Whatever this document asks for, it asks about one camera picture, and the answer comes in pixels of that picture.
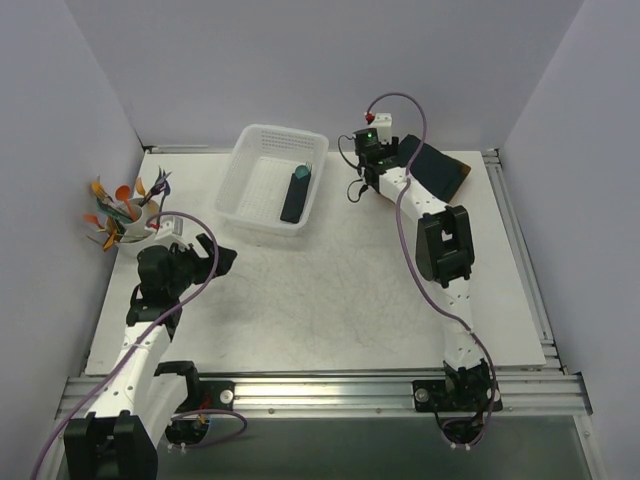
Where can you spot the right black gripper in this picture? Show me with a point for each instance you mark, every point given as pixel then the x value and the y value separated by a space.
pixel 377 163

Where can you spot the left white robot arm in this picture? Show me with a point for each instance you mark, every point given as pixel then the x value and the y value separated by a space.
pixel 126 417

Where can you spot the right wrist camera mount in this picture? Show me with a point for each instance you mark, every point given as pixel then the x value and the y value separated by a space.
pixel 382 124

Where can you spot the white perforated plastic basket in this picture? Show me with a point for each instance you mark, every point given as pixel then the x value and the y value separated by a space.
pixel 253 188

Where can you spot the white utensil holder cup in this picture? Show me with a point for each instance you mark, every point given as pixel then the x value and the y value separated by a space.
pixel 138 235

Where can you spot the purple fork in cup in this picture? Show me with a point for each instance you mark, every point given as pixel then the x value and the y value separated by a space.
pixel 161 187

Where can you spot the aluminium frame rail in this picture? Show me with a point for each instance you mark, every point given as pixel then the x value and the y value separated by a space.
pixel 528 394

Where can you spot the brown cardboard napkin box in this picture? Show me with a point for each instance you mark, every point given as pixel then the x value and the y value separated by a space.
pixel 442 170

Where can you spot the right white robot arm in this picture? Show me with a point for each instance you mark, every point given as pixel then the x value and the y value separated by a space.
pixel 443 258

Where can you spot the dark rolled napkin bundle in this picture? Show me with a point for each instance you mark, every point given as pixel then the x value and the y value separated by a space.
pixel 295 199

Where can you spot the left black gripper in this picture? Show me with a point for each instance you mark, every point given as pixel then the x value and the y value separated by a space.
pixel 201 257

